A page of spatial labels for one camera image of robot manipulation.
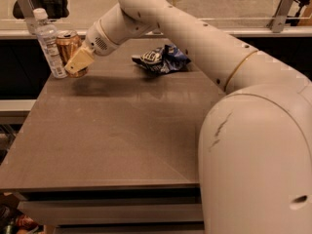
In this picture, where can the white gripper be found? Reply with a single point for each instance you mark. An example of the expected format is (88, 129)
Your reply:
(95, 39)

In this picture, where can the orange soda can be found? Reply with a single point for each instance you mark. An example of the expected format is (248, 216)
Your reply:
(68, 42)

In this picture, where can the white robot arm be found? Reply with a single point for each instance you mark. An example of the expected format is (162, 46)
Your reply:
(255, 145)

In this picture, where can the clear plastic water bottle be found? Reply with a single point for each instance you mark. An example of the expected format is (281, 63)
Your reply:
(47, 34)

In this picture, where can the glass barrier panel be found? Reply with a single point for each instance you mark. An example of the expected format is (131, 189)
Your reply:
(221, 13)

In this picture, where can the black bag on floor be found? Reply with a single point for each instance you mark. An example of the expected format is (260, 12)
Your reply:
(44, 0)

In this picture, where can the crumpled blue chip bag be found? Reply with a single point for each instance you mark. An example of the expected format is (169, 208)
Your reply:
(162, 60)

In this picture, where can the grey drawer cabinet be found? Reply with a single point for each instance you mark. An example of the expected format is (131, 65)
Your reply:
(164, 209)

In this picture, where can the left metal glass bracket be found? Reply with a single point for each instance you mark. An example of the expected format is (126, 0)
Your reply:
(23, 9)

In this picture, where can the metal glass bracket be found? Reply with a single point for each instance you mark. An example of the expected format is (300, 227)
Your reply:
(23, 9)
(277, 24)

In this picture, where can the right metal glass bracket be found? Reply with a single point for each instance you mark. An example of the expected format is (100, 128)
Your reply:
(277, 24)

